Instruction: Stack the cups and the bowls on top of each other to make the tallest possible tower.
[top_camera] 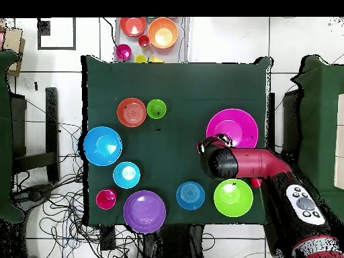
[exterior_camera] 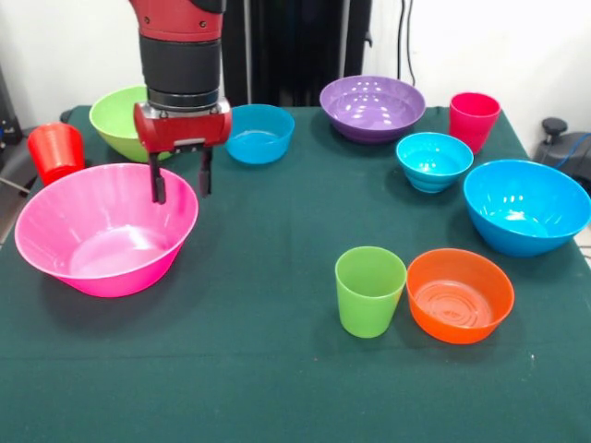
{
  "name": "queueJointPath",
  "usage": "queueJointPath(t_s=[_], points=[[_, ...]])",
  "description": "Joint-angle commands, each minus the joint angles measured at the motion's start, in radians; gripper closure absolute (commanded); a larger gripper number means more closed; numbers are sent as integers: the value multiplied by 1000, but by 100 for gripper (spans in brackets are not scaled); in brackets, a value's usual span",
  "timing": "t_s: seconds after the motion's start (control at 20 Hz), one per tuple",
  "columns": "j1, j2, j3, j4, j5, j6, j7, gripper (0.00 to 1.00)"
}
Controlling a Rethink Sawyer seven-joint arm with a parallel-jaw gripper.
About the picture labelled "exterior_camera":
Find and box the small cyan ribbed bowl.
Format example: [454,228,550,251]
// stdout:
[395,132,475,194]

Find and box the green cup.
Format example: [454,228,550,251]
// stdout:
[334,245,408,340]

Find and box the black wall cable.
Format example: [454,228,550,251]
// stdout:
[396,0,417,89]

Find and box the grey chair base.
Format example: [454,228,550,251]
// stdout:
[0,124,62,198]

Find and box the black equipment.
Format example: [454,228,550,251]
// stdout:
[0,64,22,161]

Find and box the large pink bowl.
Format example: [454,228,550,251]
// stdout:
[14,162,200,298]

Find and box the dark green table cloth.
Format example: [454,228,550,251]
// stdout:
[0,104,591,443]

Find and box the grey base with blue cable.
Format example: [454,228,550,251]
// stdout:
[533,131,591,182]

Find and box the crimson cup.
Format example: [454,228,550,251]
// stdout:
[449,91,502,155]

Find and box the purple bowl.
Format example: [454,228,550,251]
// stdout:
[319,75,427,145]

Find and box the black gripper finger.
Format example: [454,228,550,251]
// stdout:
[147,151,166,205]
[198,145,213,198]

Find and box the large blue bowl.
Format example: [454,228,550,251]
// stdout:
[463,159,591,258]

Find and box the red ribbed cup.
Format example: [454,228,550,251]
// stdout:
[27,122,87,187]

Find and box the black knob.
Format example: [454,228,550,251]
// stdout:
[541,117,568,147]

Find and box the blue straight-sided bowl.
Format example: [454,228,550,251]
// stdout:
[224,103,296,165]

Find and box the orange bowl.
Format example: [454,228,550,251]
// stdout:
[405,248,515,345]

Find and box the lime green bowl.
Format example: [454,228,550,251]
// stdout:
[89,85,175,162]

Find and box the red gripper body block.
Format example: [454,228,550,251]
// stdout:
[133,99,234,156]

